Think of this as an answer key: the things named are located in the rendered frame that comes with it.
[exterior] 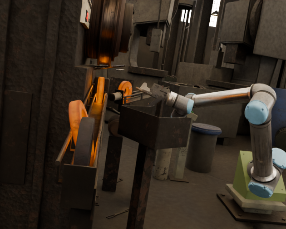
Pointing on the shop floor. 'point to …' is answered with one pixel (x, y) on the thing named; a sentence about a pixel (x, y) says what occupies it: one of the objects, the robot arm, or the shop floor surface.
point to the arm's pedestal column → (252, 212)
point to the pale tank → (186, 5)
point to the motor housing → (112, 155)
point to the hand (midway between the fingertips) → (137, 88)
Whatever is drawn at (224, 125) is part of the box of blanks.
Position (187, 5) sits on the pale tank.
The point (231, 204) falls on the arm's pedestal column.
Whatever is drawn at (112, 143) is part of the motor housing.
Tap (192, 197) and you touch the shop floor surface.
